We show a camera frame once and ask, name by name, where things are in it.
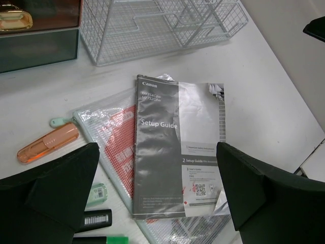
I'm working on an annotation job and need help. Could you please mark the white wire desk organizer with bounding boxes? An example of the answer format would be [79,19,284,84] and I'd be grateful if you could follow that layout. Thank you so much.
[80,1,248,66]

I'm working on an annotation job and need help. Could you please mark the teal drawer cabinet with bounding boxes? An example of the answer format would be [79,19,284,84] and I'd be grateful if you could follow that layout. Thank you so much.
[1,0,83,73]

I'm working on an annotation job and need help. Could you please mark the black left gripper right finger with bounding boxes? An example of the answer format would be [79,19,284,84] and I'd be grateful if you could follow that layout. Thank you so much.
[216,142,324,243]

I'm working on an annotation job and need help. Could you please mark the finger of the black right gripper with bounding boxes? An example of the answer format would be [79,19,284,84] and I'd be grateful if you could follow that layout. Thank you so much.
[303,16,325,42]

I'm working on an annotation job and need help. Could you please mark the black green highlighter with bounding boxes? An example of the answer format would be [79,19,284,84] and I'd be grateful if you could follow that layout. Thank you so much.
[72,236,129,244]

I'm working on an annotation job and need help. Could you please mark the black purple highlighter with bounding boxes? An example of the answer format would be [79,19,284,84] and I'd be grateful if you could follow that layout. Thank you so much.
[77,209,112,233]

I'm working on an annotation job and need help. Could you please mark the Canon setup guide booklet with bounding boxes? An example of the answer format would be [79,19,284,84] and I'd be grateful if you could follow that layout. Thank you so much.
[133,75,226,220]

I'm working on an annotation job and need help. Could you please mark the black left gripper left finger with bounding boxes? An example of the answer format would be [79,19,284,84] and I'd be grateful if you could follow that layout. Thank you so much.
[1,143,100,243]

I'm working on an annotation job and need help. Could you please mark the orange transparent stapler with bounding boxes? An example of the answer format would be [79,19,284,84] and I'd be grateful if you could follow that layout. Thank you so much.
[17,123,79,164]

